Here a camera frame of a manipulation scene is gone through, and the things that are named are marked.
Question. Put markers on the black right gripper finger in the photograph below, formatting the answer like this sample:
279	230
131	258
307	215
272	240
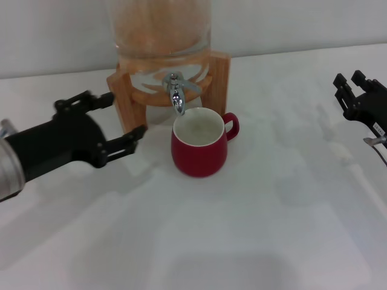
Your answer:
367	82
345	93

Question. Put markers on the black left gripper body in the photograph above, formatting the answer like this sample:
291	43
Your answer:
60	142

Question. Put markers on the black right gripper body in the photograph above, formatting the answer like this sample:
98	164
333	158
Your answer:
372	108

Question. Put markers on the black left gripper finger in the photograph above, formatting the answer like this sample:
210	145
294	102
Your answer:
84	101
121	146

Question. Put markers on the chrome dispenser faucet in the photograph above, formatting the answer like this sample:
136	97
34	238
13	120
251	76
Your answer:
178	101

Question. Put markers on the red ceramic cup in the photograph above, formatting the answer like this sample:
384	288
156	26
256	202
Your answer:
196	157

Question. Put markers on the wooden dispenser stand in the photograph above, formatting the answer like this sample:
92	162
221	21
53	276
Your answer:
127	105

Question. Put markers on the glass water dispenser jar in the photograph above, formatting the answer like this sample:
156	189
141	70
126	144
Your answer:
160	30

